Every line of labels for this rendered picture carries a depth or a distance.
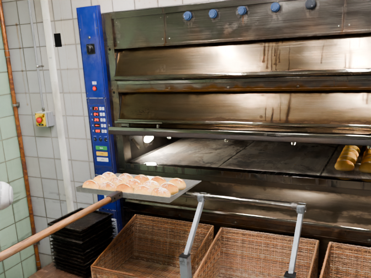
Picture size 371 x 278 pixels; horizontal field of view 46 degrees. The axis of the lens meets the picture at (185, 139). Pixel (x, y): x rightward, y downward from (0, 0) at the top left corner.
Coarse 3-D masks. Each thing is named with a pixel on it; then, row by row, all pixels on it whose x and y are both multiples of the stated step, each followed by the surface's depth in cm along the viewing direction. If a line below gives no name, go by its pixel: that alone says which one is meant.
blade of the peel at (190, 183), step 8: (192, 184) 225; (80, 192) 223; (88, 192) 220; (96, 192) 218; (104, 192) 216; (112, 192) 214; (184, 192) 214; (152, 200) 204; (160, 200) 202; (168, 200) 200
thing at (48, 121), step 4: (36, 112) 290; (40, 112) 289; (44, 112) 287; (48, 112) 288; (52, 112) 292; (36, 116) 290; (40, 116) 288; (44, 116) 287; (48, 116) 288; (52, 116) 292; (44, 120) 287; (48, 120) 288; (52, 120) 292; (36, 124) 291; (40, 124) 290; (44, 124) 288; (48, 124) 288; (52, 124) 292
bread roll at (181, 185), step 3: (171, 180) 218; (174, 180) 217; (177, 180) 217; (180, 180) 217; (174, 183) 216; (177, 183) 216; (180, 183) 216; (183, 183) 217; (177, 186) 216; (180, 186) 216; (183, 186) 216; (180, 189) 216; (183, 189) 217
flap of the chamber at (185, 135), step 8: (160, 136) 240; (168, 136) 238; (176, 136) 236; (184, 136) 233; (192, 136) 231; (200, 136) 229; (208, 136) 227; (216, 136) 225; (224, 136) 223; (232, 136) 221; (240, 136) 219; (248, 136) 217; (256, 136) 215; (264, 136) 214; (272, 136) 212; (336, 144) 199; (344, 144) 197; (352, 144) 195; (360, 144) 194; (368, 144) 192
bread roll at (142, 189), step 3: (138, 186) 210; (141, 186) 209; (144, 186) 209; (147, 186) 209; (135, 189) 210; (138, 189) 209; (141, 189) 208; (144, 189) 208; (147, 189) 208; (150, 189) 209; (135, 192) 209; (138, 192) 208; (141, 192) 207; (144, 192) 207; (147, 192) 207; (150, 192) 208
